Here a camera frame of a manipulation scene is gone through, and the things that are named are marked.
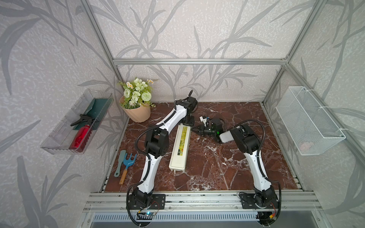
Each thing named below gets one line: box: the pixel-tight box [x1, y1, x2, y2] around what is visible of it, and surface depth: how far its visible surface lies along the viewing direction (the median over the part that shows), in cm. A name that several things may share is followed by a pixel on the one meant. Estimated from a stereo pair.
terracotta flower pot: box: [119, 95, 151, 123], surface depth 98 cm
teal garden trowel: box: [114, 149, 127, 178], surface depth 88 cm
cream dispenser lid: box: [168, 123, 191, 173], surface depth 86 cm
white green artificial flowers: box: [117, 77, 157, 110], surface depth 90 cm
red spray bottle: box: [68, 114, 95, 153], surface depth 61 cm
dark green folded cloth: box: [72, 97, 111, 131], surface depth 68 cm
